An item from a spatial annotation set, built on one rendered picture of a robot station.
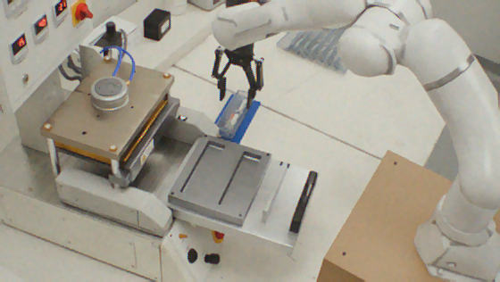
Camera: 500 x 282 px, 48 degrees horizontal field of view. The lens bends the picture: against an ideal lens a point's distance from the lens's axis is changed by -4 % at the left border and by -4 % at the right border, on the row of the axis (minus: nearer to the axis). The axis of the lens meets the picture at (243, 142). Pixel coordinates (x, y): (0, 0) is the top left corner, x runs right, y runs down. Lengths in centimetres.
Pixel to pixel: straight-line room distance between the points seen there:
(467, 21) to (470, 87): 245
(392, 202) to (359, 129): 41
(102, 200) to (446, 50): 73
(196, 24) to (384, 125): 73
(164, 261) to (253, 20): 55
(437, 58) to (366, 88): 92
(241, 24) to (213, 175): 34
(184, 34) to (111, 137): 90
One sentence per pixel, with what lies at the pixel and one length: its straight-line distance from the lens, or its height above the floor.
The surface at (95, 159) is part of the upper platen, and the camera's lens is 124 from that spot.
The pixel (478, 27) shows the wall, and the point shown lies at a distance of 351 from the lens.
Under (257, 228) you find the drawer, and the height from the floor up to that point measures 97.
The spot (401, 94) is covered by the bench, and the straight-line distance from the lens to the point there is 197.
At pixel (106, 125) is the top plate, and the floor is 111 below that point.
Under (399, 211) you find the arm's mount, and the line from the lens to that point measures 143.
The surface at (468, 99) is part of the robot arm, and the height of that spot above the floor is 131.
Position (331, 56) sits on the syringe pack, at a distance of 197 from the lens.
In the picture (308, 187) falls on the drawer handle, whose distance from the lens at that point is 123.
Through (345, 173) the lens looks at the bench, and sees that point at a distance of 164.
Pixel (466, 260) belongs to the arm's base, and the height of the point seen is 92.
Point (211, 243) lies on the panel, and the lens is 138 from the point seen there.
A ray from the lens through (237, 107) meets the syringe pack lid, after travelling 172.
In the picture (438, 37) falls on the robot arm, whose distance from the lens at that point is 105.
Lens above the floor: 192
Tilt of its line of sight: 44 degrees down
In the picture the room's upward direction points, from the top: 6 degrees clockwise
